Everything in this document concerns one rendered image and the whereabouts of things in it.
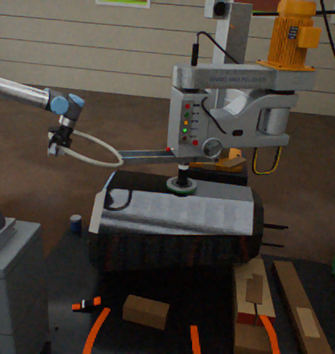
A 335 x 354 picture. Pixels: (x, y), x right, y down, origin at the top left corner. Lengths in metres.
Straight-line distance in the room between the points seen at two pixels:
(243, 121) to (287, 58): 0.47
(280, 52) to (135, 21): 6.29
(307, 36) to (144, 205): 1.49
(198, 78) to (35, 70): 7.53
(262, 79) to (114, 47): 6.56
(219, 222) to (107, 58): 6.78
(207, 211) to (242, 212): 0.24
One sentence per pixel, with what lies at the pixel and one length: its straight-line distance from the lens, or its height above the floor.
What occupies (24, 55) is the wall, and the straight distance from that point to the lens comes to 9.61.
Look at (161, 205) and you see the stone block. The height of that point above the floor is 0.74.
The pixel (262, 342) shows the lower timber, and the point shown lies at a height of 0.11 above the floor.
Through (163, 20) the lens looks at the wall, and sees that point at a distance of 8.52.
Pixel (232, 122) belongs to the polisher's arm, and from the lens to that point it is 2.47.
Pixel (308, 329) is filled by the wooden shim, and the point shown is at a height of 0.11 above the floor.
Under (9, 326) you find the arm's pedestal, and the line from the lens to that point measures 2.14.
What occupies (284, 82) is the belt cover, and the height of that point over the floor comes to 1.60.
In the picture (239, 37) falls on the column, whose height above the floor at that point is 1.81.
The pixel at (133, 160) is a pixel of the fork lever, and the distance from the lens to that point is 2.35.
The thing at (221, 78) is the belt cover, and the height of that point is 1.62.
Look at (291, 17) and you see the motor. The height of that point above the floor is 1.98.
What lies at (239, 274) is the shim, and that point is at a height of 0.22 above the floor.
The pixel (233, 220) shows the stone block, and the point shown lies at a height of 0.70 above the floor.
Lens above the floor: 2.01
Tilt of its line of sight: 25 degrees down
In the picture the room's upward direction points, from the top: 5 degrees clockwise
